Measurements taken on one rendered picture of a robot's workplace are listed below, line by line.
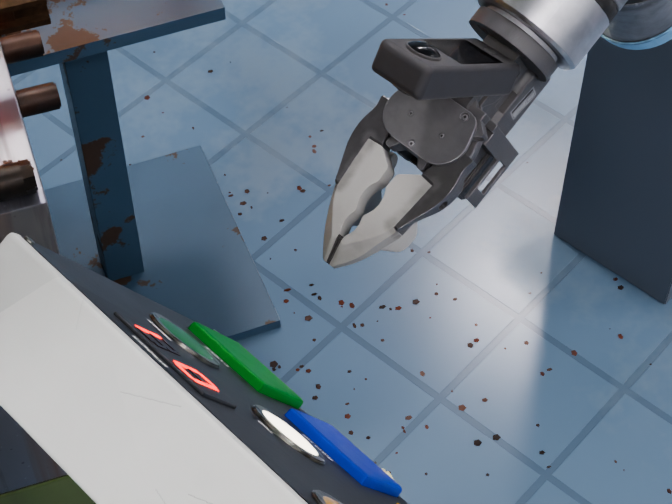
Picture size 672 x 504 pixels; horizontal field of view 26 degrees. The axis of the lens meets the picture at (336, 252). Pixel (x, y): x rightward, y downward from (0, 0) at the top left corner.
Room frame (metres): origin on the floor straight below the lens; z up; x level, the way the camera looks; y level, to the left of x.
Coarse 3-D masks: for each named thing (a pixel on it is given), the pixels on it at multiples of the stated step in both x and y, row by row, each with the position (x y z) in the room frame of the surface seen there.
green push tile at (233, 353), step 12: (192, 324) 0.59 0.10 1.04; (204, 336) 0.58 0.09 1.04; (216, 336) 0.59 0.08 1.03; (216, 348) 0.57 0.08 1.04; (228, 348) 0.58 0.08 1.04; (240, 348) 0.60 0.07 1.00; (228, 360) 0.56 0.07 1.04; (240, 360) 0.56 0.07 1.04; (252, 360) 0.59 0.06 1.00; (240, 372) 0.55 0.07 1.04; (252, 372) 0.55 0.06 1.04; (264, 372) 0.58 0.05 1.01; (252, 384) 0.54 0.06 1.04; (264, 384) 0.54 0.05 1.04; (276, 384) 0.56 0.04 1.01; (276, 396) 0.55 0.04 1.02; (288, 396) 0.56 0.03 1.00
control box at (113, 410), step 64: (0, 256) 0.54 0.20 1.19; (0, 320) 0.50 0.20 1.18; (64, 320) 0.49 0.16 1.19; (128, 320) 0.50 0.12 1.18; (192, 320) 0.63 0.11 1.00; (0, 384) 0.46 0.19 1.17; (64, 384) 0.45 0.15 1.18; (128, 384) 0.45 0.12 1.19; (192, 384) 0.45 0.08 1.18; (64, 448) 0.42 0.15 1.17; (128, 448) 0.41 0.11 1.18; (192, 448) 0.40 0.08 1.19; (256, 448) 0.41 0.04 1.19; (320, 448) 0.49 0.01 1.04
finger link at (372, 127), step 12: (384, 96) 0.74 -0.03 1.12; (372, 120) 0.72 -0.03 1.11; (360, 132) 0.72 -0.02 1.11; (372, 132) 0.71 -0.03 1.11; (384, 132) 0.71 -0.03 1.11; (348, 144) 0.71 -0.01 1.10; (360, 144) 0.71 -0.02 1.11; (384, 144) 0.70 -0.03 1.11; (348, 156) 0.70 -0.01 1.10; (336, 180) 0.69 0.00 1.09
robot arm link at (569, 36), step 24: (480, 0) 0.79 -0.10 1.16; (504, 0) 0.76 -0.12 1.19; (528, 0) 0.76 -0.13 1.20; (552, 0) 0.76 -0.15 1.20; (576, 0) 0.76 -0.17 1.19; (528, 24) 0.75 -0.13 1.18; (552, 24) 0.75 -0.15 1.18; (576, 24) 0.75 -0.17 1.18; (600, 24) 0.76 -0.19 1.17; (552, 48) 0.75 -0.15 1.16; (576, 48) 0.75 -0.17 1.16
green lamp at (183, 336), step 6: (162, 318) 0.56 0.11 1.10; (168, 324) 0.55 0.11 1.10; (174, 330) 0.54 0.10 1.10; (180, 330) 0.55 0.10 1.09; (180, 336) 0.54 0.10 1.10; (186, 336) 0.55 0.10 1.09; (186, 342) 0.53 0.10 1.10; (192, 342) 0.54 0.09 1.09; (192, 348) 0.53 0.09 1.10; (198, 348) 0.54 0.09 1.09; (204, 348) 0.55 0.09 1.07; (204, 354) 0.53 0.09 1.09
